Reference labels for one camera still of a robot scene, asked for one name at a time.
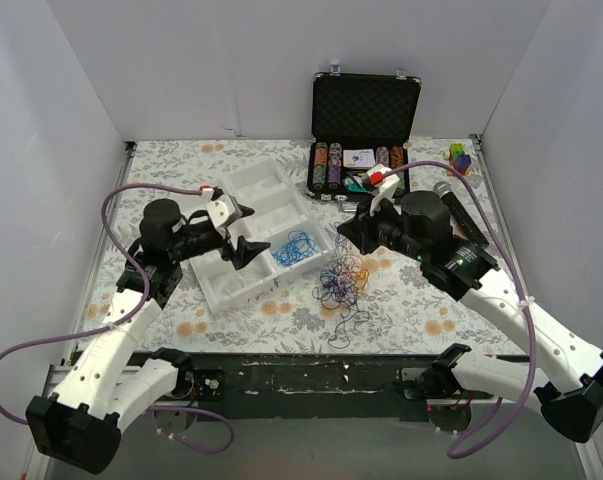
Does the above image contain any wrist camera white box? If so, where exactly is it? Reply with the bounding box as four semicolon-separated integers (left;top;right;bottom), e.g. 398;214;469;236
362;164;399;216
201;186;242;236

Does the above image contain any black poker chip case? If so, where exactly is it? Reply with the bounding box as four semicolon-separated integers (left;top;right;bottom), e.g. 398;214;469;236
306;65;422;202

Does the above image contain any black metal base plate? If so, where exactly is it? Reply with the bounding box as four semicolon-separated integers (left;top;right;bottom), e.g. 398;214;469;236
135;352;492;424

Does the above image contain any black handheld microphone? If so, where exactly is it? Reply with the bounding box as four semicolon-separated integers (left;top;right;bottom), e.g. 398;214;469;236
433;181;490;249

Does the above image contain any white plastic compartment tray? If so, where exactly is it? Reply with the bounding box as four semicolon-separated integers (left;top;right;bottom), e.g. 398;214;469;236
190;160;335;314

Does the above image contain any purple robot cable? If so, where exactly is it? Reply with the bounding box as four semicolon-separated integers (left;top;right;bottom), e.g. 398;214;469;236
388;160;538;460
0;183;235;455

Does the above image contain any blue thin wire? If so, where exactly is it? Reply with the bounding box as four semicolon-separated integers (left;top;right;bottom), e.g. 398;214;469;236
271;229;318;266

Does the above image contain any colourful toy block train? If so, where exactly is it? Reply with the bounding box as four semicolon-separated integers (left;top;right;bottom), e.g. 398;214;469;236
444;143;472;176

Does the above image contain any purple thin wire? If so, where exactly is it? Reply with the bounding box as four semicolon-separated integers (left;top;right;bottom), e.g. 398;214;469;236
318;234;370;350

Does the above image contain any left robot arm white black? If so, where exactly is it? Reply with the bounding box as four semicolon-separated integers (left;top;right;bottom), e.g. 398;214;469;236
26;194;270;474

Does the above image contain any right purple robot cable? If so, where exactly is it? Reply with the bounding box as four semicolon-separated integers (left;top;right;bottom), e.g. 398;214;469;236
388;160;538;460

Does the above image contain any floral patterned table mat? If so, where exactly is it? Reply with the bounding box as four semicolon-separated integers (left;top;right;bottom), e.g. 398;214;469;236
113;140;518;355

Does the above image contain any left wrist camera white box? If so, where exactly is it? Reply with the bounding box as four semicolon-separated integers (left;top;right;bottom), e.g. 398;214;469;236
201;186;242;236

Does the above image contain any orange thin wire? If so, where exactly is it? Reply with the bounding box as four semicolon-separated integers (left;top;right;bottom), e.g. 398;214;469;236
348;259;371;294

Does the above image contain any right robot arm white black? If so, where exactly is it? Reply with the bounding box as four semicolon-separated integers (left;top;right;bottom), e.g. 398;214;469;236
337;191;603;443

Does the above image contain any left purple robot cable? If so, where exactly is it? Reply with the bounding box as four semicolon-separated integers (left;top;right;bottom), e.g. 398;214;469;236
0;183;235;455

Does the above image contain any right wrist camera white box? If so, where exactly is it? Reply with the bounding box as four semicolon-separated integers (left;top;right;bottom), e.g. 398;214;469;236
362;164;399;216

